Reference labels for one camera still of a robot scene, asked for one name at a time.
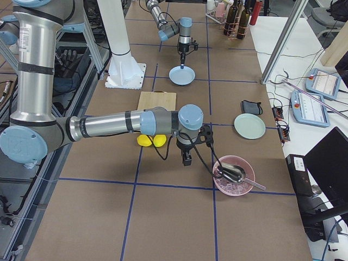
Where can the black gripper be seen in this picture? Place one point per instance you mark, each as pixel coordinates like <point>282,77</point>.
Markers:
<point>183,48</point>
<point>185,149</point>

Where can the light blue plate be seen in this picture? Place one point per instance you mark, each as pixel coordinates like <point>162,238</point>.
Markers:
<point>182,76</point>

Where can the light green plate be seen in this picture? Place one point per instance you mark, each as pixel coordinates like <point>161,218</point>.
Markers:
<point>249,126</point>

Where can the yellow lemon near board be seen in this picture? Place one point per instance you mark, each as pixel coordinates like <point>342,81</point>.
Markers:
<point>159,140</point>

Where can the yellow lemon far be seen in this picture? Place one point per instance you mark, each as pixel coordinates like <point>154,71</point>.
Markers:
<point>144,140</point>

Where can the metal scoop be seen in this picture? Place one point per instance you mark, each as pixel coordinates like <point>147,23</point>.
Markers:
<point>237,175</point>

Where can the pink bowl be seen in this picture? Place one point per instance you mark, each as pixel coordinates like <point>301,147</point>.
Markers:
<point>229,188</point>

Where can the bamboo cutting board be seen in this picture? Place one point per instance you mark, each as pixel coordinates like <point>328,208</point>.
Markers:
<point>150,100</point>

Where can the dark wine bottle middle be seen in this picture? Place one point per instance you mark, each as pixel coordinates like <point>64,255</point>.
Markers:
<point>232,12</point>

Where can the dark wine bottle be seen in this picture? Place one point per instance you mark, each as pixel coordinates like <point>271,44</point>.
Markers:
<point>243,22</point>
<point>232,12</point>

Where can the pink cup on rack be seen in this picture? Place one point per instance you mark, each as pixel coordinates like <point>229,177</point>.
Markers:
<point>220,10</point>

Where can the dark wine bottle upper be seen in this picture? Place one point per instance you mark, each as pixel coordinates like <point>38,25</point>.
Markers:
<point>243,22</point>

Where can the dark grey folded cloth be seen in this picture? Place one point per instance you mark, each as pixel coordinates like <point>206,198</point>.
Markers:
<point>251,107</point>

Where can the red bottle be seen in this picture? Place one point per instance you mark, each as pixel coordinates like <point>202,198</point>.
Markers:
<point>255,12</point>

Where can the black computer box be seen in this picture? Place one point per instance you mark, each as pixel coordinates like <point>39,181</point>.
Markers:
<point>299,177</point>

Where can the teach pendant near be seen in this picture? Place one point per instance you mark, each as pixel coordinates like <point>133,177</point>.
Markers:
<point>308,111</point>

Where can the teach pendant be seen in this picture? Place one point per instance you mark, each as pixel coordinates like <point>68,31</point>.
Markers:
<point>323,83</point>
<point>308,111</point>

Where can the teach pendant far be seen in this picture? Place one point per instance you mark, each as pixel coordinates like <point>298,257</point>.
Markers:
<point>323,83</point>

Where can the black monitor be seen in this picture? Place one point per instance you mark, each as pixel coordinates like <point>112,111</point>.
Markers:
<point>327,163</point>

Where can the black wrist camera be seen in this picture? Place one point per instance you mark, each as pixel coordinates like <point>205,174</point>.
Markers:
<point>205,136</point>
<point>193,45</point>

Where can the copper wire bottle rack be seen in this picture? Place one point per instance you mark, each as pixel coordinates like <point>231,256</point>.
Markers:
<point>235,28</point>

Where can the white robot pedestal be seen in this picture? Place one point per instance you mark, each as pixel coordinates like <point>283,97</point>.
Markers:
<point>124,72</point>

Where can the aluminium frame post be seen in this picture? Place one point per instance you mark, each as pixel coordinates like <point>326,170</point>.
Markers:
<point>288,28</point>

